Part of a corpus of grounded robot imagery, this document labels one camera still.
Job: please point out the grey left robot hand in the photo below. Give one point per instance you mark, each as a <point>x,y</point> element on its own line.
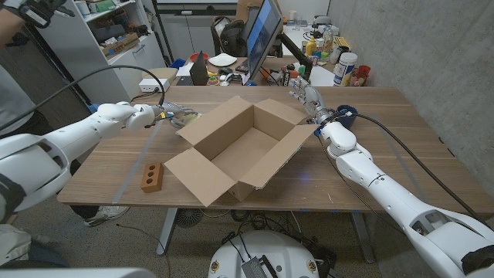
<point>173,110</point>

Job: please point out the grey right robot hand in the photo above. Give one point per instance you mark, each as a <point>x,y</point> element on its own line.
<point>312,98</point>

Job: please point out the yellow sponge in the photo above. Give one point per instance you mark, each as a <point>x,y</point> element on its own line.
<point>193,117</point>

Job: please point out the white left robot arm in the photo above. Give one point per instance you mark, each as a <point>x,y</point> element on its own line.
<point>69,139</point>

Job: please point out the person's bare forearm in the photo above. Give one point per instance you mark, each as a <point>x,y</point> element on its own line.
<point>9,27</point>

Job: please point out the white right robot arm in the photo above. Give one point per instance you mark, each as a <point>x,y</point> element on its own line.
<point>401,204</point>

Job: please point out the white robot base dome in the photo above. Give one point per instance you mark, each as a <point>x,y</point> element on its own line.
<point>266,247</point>

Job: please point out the brown brick block with holes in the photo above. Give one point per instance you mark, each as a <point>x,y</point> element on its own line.
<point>152,178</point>

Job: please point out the white power box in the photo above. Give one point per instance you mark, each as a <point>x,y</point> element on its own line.
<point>153,85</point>

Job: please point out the black bottle with white lettering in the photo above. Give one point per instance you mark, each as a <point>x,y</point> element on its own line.
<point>286,79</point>

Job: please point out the small tan cardboard box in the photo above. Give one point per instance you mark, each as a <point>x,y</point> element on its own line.
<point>166,72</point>

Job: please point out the white wipes canister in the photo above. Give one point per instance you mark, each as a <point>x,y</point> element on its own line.
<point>344,69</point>

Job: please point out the dark blue cup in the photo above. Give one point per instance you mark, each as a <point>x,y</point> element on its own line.
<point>349,122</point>

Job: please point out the blue plastic bin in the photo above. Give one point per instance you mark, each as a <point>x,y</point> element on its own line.
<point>177,63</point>

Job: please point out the yellow mustard bottle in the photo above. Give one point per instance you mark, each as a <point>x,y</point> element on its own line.
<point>310,47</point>

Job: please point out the red bowl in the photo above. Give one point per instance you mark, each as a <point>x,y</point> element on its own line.
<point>197,57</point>

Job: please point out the white game controller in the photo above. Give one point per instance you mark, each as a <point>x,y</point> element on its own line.
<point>231,78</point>

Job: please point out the white plate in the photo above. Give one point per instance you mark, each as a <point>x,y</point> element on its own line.
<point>222,60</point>

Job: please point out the black keyboard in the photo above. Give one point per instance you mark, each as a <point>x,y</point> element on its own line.
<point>242,66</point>

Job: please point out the open cardboard box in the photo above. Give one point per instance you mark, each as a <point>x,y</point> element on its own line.
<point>241,154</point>

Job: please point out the computer monitor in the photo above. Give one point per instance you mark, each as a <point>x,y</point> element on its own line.
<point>262,34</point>

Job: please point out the cardboard box with printed label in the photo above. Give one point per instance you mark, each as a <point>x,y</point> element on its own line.
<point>119,46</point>

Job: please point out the black backpack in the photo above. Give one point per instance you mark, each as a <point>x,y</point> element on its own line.
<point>231,36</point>

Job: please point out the white shelf cabinet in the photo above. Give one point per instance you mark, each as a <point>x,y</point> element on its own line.
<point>88,50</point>

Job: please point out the black round fan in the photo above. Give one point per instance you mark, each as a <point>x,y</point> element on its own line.
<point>188,217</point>

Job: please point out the grey table leg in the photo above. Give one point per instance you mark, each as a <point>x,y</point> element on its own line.
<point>166,231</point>
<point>363,235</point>

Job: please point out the white sneaker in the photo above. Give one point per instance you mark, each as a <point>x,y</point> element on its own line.
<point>106,214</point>

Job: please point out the person in grey shirt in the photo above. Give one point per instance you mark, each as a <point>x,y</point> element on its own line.
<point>13,100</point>

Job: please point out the black teleoperation glove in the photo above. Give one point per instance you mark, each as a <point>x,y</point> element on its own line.
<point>38,11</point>

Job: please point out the white robot torso edge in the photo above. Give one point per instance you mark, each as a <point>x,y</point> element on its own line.
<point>77,273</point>

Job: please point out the light grey fabric bundle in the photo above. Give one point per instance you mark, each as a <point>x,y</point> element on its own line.
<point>13,241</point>

